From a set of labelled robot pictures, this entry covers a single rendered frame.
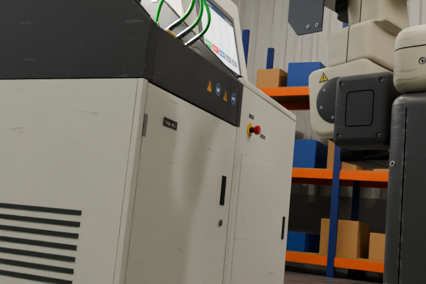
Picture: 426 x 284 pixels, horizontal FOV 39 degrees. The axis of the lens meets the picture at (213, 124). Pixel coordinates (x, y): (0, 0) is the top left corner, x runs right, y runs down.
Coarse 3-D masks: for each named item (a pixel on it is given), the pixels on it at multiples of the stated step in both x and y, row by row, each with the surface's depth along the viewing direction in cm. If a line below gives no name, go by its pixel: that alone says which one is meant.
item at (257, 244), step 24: (168, 0) 246; (216, 0) 283; (192, 24) 248; (240, 48) 302; (240, 120) 223; (264, 120) 247; (288, 120) 277; (240, 144) 223; (264, 144) 248; (288, 144) 278; (240, 168) 224; (264, 168) 248; (288, 168) 278; (240, 192) 224; (264, 192) 248; (288, 192) 279; (240, 216) 224; (264, 216) 249; (240, 240) 225; (264, 240) 249; (240, 264) 225; (264, 264) 250
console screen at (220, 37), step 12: (204, 12) 263; (216, 12) 278; (204, 24) 260; (216, 24) 274; (228, 24) 291; (204, 36) 257; (216, 36) 271; (228, 36) 287; (216, 48) 267; (228, 48) 283; (228, 60) 279; (240, 72) 292
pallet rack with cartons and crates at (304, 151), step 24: (264, 72) 793; (288, 72) 768; (288, 96) 798; (312, 144) 743; (312, 168) 716; (336, 168) 699; (360, 168) 721; (336, 192) 693; (336, 216) 688; (288, 240) 731; (312, 240) 739; (336, 240) 686; (360, 240) 699; (384, 240) 674; (336, 264) 678; (360, 264) 665
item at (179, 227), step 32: (160, 96) 168; (160, 128) 168; (192, 128) 186; (224, 128) 209; (160, 160) 169; (192, 160) 187; (224, 160) 210; (160, 192) 169; (192, 192) 187; (224, 192) 210; (160, 224) 170; (192, 224) 188; (224, 224) 211; (128, 256) 155; (160, 256) 170; (192, 256) 188
